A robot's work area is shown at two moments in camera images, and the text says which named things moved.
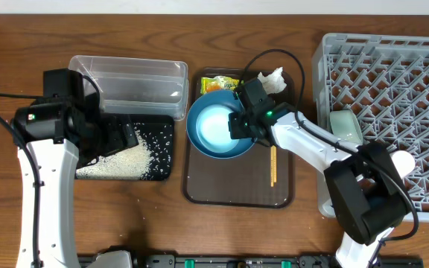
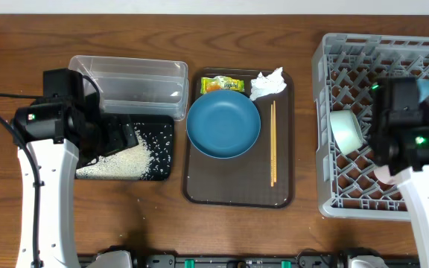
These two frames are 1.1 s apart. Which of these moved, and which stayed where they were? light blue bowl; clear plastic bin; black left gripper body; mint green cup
Moved: light blue bowl
Stayed: black left gripper body; clear plastic bin; mint green cup
